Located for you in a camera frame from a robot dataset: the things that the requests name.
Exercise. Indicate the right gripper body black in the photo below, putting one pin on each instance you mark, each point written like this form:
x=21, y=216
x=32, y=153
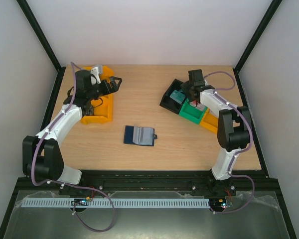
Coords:
x=187, y=89

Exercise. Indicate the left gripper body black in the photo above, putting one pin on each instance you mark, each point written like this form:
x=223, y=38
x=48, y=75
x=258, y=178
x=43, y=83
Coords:
x=104, y=91

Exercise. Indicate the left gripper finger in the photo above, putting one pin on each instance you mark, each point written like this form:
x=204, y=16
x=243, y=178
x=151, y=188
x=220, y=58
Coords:
x=115, y=86
x=115, y=79

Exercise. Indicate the teal credit card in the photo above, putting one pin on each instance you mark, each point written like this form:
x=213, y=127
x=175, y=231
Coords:
x=178, y=96

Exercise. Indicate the blue leather card holder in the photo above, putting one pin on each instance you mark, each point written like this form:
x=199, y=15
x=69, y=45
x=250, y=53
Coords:
x=141, y=136

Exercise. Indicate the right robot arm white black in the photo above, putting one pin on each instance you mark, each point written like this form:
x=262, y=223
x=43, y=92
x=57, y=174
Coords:
x=234, y=133

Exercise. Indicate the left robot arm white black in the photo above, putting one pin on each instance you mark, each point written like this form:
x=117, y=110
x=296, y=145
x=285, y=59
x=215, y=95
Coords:
x=42, y=160

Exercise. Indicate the red card in green bin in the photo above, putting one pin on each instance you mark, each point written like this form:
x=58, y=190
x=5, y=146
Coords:
x=198, y=106

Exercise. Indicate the dark card in yellow bin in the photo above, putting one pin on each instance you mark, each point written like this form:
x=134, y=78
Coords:
x=89, y=111

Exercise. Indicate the yellow bin far left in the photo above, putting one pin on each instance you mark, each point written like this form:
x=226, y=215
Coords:
x=104, y=71

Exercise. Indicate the yellow bin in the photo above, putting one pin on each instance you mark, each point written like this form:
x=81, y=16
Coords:
x=108, y=97
x=104, y=71
x=209, y=121
x=103, y=112

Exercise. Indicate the yellow bin middle left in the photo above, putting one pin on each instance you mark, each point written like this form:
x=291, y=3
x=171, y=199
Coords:
x=108, y=97

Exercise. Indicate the yellow bin near left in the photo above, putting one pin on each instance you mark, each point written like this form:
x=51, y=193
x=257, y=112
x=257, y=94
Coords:
x=103, y=112

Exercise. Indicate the green bin right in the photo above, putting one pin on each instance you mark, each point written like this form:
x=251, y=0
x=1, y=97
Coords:
x=190, y=113

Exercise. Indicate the black bin right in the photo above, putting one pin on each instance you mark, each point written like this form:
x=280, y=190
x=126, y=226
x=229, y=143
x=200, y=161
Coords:
x=167, y=102

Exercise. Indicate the yellow bin right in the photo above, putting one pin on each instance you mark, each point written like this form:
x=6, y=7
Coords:
x=209, y=121

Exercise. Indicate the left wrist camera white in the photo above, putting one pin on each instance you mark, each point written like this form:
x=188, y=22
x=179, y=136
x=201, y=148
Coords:
x=95, y=72

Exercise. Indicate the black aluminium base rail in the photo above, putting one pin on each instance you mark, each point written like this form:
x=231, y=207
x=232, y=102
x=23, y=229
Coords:
x=195, y=183

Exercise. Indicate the left black frame post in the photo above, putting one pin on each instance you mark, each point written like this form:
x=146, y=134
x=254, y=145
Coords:
x=28, y=13

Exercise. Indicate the black frame post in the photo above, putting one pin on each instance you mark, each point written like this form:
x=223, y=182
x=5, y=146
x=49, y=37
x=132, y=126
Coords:
x=270, y=12
x=28, y=13

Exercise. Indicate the right black frame post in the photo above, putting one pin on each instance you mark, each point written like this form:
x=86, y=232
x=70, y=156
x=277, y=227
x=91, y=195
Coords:
x=270, y=12

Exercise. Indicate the slotted grey cable duct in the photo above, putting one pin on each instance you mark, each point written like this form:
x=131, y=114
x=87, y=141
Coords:
x=117, y=203

